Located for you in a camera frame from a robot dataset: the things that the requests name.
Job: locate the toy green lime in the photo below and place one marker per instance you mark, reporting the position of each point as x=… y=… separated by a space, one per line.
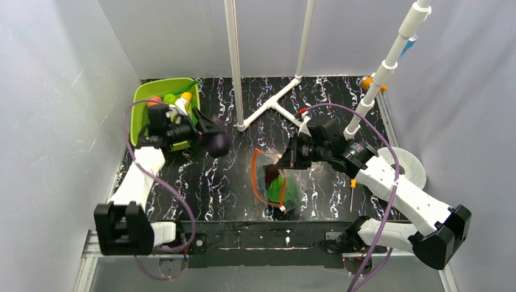
x=169 y=98

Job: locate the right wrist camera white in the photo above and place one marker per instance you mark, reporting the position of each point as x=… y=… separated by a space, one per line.
x=302 y=117

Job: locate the toy dark red plum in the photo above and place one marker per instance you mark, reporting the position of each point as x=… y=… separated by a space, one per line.
x=271 y=173

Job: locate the white filament spool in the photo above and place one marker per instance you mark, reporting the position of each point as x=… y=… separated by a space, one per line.
x=409 y=165

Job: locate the toy green chili pepper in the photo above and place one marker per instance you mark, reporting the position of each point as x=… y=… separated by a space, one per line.
x=181 y=90

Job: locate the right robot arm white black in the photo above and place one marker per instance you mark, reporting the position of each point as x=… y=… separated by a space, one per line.
x=435 y=230

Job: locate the clear zip bag orange zipper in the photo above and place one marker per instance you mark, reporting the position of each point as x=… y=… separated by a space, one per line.
x=271 y=156

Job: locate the orange clamp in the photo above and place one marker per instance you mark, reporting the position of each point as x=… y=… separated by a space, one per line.
x=366 y=81

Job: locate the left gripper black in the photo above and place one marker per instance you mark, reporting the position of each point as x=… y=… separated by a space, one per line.
x=198 y=128

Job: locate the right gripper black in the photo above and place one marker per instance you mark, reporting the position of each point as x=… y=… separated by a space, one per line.
x=293 y=152

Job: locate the aluminium rail frame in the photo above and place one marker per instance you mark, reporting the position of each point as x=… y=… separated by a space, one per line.
x=274 y=245

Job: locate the toy peach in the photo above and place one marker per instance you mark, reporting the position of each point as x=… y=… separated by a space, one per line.
x=153 y=100

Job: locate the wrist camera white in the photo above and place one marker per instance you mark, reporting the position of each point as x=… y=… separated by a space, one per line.
x=178 y=110
x=302 y=117

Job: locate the yellow handle screwdriver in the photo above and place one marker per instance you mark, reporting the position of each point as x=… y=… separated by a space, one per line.
x=353 y=184

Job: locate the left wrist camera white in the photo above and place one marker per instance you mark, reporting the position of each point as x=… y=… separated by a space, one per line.
x=178 y=110

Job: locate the toy purple eggplant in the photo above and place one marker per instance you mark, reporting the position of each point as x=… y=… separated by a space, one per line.
x=218 y=144

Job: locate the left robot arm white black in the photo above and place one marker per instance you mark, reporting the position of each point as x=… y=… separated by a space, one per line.
x=122 y=226

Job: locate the black marble pattern mat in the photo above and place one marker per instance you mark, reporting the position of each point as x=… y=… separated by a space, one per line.
x=221 y=189

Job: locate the toy bok choy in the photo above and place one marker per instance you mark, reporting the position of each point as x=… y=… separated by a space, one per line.
x=287 y=186

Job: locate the green plastic basin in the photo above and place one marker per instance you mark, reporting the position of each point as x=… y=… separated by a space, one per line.
x=139 y=113

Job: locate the toy yellow corn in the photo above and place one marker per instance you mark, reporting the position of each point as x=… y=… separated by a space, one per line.
x=187 y=96

